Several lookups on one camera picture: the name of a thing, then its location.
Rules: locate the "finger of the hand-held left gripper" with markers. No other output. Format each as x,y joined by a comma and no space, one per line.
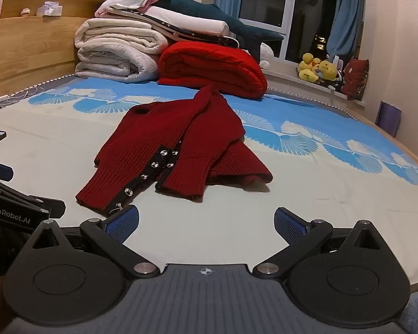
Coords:
0,169

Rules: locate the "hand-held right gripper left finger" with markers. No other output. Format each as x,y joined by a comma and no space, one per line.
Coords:
123,224

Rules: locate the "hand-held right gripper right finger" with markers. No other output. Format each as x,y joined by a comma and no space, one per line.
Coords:
291,226

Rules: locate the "dark red knit cardigan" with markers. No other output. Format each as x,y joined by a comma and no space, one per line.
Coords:
181,139

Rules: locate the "blue and white printed bedsheet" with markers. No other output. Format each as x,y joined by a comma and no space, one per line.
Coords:
299,181

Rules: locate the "wooden headboard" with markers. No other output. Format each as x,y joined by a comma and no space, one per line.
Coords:
28,41

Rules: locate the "white window sill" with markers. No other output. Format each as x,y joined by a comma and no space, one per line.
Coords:
299,83

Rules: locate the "purple box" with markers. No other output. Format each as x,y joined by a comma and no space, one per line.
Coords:
388,118

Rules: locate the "small white figurine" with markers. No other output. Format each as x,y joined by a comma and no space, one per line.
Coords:
25,11

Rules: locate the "yellow plush toy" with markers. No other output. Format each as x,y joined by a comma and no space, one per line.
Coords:
308,68
328,69

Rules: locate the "dark red cushion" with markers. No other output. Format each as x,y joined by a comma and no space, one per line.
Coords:
356,76

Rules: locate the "folded white fleece blanket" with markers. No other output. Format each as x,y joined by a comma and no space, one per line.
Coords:
118,50

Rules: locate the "tissue box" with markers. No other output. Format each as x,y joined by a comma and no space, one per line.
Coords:
49,8

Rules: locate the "white plush toy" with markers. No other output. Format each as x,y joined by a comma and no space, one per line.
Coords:
266,55

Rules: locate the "folded red knit blanket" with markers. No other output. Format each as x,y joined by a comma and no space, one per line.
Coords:
212,64

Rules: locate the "folded cream quilt dotted trim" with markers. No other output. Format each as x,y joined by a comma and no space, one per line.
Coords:
181,21

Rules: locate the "folded white and pink cloth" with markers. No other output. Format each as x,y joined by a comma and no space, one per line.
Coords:
132,0

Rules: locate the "blue shark plush toy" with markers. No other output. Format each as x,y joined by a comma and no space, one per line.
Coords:
226,15

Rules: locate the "window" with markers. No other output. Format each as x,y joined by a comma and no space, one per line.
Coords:
282,3

